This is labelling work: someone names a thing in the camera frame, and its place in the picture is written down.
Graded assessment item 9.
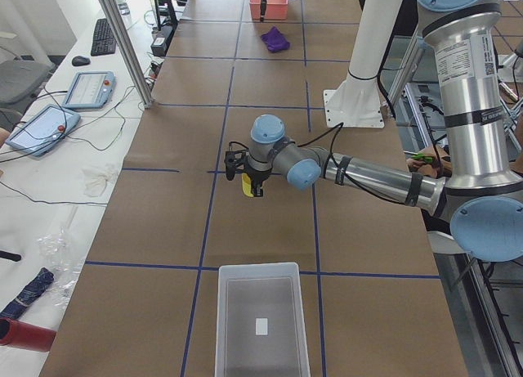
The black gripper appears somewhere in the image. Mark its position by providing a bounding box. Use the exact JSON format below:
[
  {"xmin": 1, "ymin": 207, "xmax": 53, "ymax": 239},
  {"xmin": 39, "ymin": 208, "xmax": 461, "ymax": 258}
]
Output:
[{"xmin": 243, "ymin": 166, "xmax": 270, "ymax": 197}]

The yellow plastic cup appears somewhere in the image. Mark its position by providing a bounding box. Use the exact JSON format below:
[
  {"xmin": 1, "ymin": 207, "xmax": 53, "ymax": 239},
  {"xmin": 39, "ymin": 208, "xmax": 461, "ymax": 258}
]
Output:
[{"xmin": 241, "ymin": 173, "xmax": 254, "ymax": 198}]

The purple cloth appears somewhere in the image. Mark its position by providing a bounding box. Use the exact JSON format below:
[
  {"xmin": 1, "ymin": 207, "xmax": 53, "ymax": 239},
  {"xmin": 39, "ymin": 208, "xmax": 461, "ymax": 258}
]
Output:
[{"xmin": 261, "ymin": 26, "xmax": 290, "ymax": 53}]

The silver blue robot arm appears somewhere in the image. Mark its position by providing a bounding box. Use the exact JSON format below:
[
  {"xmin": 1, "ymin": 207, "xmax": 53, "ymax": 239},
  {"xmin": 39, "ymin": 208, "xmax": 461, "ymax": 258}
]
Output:
[{"xmin": 226, "ymin": 0, "xmax": 522, "ymax": 262}]

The person hand holding device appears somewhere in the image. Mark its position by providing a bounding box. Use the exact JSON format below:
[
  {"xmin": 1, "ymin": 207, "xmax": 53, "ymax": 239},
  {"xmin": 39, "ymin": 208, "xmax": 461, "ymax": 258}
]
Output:
[{"xmin": 406, "ymin": 145, "xmax": 452, "ymax": 178}]

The clear plastic storage bin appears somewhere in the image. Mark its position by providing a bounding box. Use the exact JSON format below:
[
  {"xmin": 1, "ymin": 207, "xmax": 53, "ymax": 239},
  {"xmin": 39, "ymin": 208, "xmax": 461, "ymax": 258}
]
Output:
[{"xmin": 214, "ymin": 262, "xmax": 311, "ymax": 376}]

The crumpled white cloth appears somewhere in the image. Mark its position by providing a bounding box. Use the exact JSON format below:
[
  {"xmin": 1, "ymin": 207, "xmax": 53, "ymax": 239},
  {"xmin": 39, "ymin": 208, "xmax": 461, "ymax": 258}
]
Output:
[{"xmin": 82, "ymin": 164, "xmax": 119, "ymax": 197}]

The green handheld device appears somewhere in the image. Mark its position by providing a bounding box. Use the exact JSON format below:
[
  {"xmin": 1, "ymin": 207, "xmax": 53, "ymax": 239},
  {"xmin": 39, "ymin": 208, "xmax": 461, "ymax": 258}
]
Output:
[{"xmin": 411, "ymin": 153, "xmax": 435, "ymax": 164}]

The pink plastic bin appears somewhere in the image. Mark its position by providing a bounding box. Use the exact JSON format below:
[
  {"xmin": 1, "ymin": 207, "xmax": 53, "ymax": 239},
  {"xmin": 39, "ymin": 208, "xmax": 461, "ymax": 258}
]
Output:
[{"xmin": 249, "ymin": 0, "xmax": 288, "ymax": 20}]

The upper blue teach pendant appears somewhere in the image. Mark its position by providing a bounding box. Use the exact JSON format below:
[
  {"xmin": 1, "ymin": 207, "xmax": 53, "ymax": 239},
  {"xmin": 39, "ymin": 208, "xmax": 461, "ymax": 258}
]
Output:
[{"xmin": 62, "ymin": 71, "xmax": 116, "ymax": 110}]

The blue teach pendant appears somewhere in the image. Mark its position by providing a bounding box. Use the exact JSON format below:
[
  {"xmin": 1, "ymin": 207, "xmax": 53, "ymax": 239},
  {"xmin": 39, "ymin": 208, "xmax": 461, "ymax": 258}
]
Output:
[
  {"xmin": 6, "ymin": 105, "xmax": 81, "ymax": 157},
  {"xmin": 62, "ymin": 71, "xmax": 116, "ymax": 110}
]

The crumpled clear plastic wrap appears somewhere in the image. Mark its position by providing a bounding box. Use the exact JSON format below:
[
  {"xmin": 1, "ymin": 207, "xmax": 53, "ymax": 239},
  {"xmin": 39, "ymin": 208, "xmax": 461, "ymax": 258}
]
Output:
[{"xmin": 37, "ymin": 230, "xmax": 83, "ymax": 310}]

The black keyboard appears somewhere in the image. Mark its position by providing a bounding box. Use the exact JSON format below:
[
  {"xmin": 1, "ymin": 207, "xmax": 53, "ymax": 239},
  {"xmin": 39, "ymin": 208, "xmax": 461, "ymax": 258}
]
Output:
[{"xmin": 91, "ymin": 18, "xmax": 117, "ymax": 56}]

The black computer mouse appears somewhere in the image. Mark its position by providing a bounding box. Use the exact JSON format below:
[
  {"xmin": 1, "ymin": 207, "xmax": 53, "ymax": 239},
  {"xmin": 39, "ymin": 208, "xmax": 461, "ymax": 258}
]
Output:
[{"xmin": 71, "ymin": 56, "xmax": 91, "ymax": 67}]

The lower blue teach pendant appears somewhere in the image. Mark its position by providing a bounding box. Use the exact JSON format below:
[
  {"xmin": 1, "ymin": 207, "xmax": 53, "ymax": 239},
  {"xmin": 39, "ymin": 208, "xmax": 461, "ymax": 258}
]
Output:
[{"xmin": 6, "ymin": 105, "xmax": 81, "ymax": 157}]

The folded dark blue umbrella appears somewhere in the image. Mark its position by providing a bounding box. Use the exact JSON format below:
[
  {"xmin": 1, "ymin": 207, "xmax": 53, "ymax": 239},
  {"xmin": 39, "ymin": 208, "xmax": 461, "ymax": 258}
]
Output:
[{"xmin": 1, "ymin": 267, "xmax": 55, "ymax": 320}]

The grey office chair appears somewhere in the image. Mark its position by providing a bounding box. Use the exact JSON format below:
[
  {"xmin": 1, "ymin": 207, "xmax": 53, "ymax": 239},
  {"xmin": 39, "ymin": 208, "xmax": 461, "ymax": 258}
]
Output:
[{"xmin": 1, "ymin": 60, "xmax": 51, "ymax": 105}]

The red cylinder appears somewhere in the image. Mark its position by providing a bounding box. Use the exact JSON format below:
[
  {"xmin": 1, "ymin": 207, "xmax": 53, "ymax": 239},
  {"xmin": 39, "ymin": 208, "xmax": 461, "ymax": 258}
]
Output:
[{"xmin": 1, "ymin": 317, "xmax": 56, "ymax": 352}]

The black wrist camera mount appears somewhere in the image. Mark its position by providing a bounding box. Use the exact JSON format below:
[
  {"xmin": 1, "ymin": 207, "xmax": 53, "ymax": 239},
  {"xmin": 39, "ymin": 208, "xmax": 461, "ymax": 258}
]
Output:
[{"xmin": 224, "ymin": 141, "xmax": 249, "ymax": 181}]

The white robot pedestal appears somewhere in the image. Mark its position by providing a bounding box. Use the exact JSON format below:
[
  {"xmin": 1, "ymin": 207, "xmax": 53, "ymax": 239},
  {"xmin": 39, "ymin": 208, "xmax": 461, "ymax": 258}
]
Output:
[{"xmin": 324, "ymin": 0, "xmax": 403, "ymax": 128}]

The aluminium frame post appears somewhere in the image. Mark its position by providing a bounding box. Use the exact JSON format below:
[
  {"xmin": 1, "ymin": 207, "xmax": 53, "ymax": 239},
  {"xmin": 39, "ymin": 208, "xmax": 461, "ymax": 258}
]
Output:
[{"xmin": 99, "ymin": 0, "xmax": 153, "ymax": 109}]

